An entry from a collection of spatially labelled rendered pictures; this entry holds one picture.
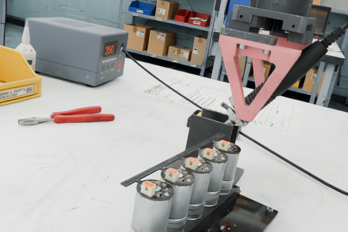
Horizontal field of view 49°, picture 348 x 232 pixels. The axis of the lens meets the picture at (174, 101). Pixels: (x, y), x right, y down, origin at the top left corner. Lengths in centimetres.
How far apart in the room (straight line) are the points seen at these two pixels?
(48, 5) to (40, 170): 569
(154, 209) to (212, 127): 17
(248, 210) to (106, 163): 16
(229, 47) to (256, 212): 15
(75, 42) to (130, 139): 25
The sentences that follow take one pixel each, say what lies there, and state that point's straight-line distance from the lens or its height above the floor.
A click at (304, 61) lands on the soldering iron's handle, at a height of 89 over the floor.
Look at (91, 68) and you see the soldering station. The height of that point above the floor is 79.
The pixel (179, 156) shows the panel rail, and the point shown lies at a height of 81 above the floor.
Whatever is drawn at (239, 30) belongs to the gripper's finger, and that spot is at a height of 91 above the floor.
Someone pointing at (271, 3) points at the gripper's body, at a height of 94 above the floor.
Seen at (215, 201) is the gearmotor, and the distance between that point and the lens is 34.
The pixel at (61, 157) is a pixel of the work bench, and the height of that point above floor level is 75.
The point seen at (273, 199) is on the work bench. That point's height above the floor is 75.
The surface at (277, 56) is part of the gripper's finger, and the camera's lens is 32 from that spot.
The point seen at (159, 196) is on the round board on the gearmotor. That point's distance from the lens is 25.
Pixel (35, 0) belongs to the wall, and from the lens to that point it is 619.
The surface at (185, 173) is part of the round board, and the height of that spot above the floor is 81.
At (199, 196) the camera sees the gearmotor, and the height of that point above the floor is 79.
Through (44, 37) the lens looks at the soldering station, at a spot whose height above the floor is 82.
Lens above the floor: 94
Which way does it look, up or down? 16 degrees down
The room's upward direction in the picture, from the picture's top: 10 degrees clockwise
